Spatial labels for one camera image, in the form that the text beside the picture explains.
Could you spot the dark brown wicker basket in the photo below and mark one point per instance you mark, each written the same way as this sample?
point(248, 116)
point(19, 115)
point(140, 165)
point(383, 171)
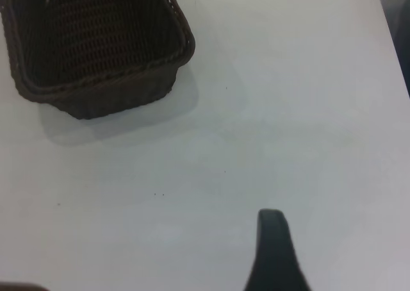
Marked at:
point(96, 47)

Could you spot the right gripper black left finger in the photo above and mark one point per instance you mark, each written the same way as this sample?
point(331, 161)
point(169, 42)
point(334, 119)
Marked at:
point(19, 287)

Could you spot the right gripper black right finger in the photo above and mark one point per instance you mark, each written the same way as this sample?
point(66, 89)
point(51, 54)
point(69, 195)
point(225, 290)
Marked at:
point(275, 255)

